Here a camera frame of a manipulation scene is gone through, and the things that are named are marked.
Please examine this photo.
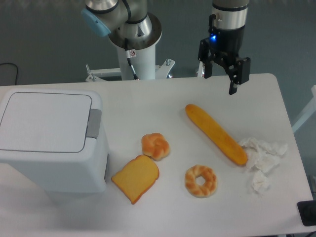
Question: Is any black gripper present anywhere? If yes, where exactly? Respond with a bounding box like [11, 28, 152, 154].
[198, 26, 251, 95]

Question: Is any grey trash can button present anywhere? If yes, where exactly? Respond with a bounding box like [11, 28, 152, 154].
[86, 109, 102, 139]

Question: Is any white trash can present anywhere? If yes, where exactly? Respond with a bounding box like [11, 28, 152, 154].
[0, 88, 110, 193]

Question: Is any orange baguette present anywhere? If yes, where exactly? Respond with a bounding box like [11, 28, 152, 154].
[185, 104, 248, 166]

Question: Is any knotted bread roll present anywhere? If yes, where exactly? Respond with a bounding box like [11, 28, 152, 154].
[141, 133, 170, 161]

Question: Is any small crumpled white tissue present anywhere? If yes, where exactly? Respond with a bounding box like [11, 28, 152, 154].
[252, 170, 270, 195]

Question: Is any toast bread slice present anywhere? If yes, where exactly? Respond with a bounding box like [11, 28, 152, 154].
[111, 155, 159, 204]

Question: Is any black device at edge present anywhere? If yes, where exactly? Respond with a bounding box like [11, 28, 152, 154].
[297, 200, 316, 226]

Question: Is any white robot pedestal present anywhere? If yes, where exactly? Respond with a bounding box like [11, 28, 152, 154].
[85, 46, 175, 82]

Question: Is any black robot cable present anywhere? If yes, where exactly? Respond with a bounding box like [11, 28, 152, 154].
[123, 37, 140, 80]

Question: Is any white table frame leg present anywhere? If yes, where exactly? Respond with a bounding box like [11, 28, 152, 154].
[292, 85, 316, 133]

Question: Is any twisted ring bread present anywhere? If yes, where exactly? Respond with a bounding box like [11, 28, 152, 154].
[185, 164, 218, 198]

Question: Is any black cable on floor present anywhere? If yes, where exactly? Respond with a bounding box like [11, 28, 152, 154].
[0, 63, 19, 86]

